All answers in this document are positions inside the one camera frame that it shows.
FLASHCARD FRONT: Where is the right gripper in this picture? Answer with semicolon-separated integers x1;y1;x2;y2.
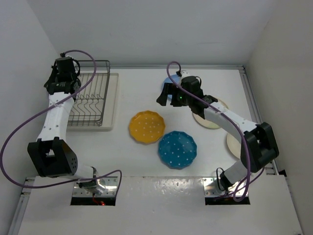
157;82;192;107

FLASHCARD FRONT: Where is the metal base plate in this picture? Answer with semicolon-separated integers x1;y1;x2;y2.
72;177;118;197
202;177;246;198

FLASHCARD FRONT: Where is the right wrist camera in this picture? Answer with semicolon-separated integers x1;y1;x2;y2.
176;70;190;82

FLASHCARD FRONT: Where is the wire dish rack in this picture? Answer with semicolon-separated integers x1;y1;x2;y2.
68;60;111;127

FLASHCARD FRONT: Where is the yellow dotted plate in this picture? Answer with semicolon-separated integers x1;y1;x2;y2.
129;110;166;144

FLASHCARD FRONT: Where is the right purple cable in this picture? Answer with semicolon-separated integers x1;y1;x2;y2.
166;61;266;202

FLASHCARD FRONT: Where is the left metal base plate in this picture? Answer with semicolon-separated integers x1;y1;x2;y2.
72;177;118;197

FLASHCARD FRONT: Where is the cream drip tray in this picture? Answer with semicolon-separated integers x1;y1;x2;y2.
67;72;119;132

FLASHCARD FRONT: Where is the light blue plate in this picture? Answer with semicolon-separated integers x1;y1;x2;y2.
161;74;180;91

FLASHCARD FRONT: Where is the cream green plate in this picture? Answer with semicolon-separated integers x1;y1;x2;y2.
192;98;228;130

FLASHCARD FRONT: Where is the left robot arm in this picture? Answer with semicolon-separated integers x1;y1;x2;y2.
27;56;96;180

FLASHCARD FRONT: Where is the teal dotted plate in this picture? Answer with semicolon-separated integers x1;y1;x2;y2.
158;131;198;169

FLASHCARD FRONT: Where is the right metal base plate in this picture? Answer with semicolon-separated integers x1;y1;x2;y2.
202;177;246;198

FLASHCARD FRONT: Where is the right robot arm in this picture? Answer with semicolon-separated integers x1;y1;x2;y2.
156;76;279;190

